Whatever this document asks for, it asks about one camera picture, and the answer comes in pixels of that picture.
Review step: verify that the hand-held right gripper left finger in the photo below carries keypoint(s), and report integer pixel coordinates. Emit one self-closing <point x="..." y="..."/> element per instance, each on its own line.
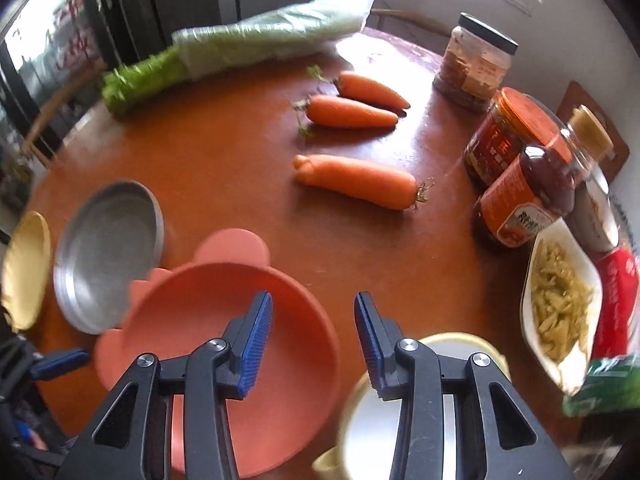
<point x="255" y="340"/>

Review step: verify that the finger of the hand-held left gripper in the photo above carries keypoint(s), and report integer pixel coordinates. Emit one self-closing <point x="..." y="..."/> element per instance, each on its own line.
<point x="60" y="360"/>

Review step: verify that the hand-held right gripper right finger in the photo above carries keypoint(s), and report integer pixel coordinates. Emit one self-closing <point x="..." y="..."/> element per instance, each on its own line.
<point x="367" y="345"/>

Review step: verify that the pink bowl with ears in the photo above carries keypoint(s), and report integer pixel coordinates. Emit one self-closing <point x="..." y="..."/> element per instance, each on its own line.
<point x="210" y="310"/>

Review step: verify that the round metal plate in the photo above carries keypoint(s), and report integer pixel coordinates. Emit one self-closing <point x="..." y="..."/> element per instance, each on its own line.
<point x="107" y="255"/>

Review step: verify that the yellow bowl with white inside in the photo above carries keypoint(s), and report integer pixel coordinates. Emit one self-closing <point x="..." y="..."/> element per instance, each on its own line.
<point x="370" y="425"/>

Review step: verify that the pale yellow plate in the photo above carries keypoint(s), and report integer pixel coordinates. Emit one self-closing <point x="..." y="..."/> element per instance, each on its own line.
<point x="27" y="270"/>

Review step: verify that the orange carrot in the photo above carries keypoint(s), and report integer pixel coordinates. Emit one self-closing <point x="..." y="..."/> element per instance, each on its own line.
<point x="360" y="180"/>
<point x="350" y="112"/>
<point x="370" y="91"/>

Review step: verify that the white dish of pickled vegetables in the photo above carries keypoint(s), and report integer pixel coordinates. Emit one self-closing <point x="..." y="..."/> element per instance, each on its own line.
<point x="560" y="305"/>

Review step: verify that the sauce bottle with tan cap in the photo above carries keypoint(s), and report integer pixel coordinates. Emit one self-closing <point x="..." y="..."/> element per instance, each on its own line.
<point x="530" y="195"/>

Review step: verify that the green drink bottle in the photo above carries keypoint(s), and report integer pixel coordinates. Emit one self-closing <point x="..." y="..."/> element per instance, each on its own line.
<point x="605" y="385"/>

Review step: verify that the sauce jar with orange lid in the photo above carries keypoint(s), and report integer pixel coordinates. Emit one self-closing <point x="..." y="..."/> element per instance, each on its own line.
<point x="505" y="135"/>

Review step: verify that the red packet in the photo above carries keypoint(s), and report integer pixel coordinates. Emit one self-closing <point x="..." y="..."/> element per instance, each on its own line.
<point x="620" y="300"/>

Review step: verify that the glass jar with black lid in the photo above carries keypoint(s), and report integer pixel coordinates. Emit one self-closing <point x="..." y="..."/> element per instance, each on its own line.
<point x="472" y="70"/>

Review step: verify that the celery in plastic bag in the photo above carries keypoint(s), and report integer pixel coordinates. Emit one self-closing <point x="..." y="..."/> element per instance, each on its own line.
<point x="240" y="42"/>

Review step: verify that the brown slatted wooden chair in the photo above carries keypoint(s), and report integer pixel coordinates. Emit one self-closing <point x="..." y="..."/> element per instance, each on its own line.
<point x="616" y="152"/>

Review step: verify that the glass door with red lettering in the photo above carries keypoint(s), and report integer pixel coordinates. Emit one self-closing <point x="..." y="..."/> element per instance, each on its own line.
<point x="45" y="45"/>

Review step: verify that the grey refrigerator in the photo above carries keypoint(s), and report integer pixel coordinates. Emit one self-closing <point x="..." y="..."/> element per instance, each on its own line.
<point x="165" y="0"/>

